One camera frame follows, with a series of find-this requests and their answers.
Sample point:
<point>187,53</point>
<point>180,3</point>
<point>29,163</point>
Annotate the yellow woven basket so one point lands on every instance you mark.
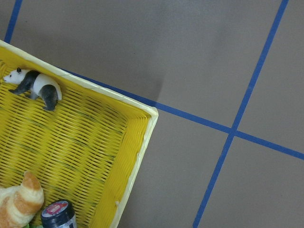
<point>88,150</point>

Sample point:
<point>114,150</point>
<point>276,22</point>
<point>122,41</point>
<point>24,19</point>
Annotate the panda figurine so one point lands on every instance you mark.
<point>38,84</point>

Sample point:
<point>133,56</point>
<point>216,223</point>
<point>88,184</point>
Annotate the small can with label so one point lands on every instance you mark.
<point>59,214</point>

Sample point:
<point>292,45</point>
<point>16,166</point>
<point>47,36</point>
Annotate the toy croissant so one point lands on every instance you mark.
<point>19,204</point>

